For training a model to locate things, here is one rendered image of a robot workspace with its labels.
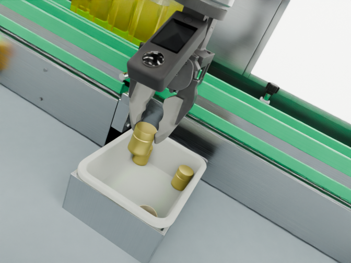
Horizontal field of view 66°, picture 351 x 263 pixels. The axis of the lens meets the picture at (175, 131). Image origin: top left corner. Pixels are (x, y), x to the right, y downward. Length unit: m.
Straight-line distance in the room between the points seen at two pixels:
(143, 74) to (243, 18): 0.48
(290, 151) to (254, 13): 0.34
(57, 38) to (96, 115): 0.19
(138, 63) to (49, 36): 0.41
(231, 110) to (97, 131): 0.30
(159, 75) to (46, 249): 0.30
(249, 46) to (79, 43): 0.41
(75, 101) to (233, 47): 0.41
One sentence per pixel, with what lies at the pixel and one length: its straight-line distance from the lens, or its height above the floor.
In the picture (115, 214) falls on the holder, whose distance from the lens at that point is 0.43.
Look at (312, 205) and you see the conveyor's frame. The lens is 0.66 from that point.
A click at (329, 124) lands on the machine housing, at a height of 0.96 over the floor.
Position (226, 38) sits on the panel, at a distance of 0.75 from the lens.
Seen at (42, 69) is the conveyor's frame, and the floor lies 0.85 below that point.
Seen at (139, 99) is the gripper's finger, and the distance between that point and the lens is 0.40.
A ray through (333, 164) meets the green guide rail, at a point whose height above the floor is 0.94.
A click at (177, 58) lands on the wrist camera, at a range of 0.31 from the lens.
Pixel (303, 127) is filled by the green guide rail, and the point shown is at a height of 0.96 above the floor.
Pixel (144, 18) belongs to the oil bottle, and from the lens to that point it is 0.66.
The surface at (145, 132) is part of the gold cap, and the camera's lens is 0.40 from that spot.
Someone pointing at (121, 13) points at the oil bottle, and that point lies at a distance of 0.69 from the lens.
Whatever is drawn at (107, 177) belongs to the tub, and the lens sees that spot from 0.54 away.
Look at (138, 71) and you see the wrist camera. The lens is 0.29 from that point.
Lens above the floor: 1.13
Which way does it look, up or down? 28 degrees down
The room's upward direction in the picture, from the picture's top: 25 degrees clockwise
